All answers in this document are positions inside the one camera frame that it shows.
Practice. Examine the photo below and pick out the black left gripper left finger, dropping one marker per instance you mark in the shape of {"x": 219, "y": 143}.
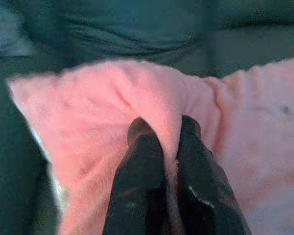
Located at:
{"x": 139, "y": 186}

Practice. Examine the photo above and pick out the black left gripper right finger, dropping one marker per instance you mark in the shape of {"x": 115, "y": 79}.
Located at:
{"x": 203, "y": 176}

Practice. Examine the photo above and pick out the pink fluffy pillow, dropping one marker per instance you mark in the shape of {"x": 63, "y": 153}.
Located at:
{"x": 93, "y": 110}

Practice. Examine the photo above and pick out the dark green sofa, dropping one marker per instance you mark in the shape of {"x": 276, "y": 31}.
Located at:
{"x": 137, "y": 29}

